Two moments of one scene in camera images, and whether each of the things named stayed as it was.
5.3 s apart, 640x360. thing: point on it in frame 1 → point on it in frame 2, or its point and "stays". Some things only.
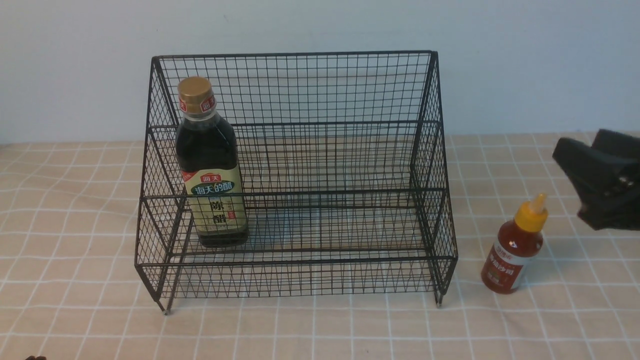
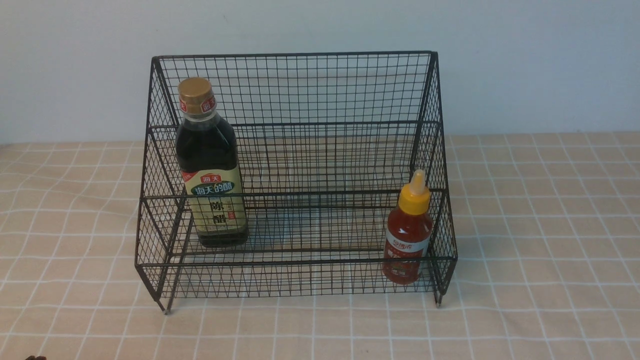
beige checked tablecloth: (69, 289) stays
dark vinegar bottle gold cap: (208, 151) stays
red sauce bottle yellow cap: (518, 244) → (409, 233)
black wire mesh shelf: (293, 173) stays
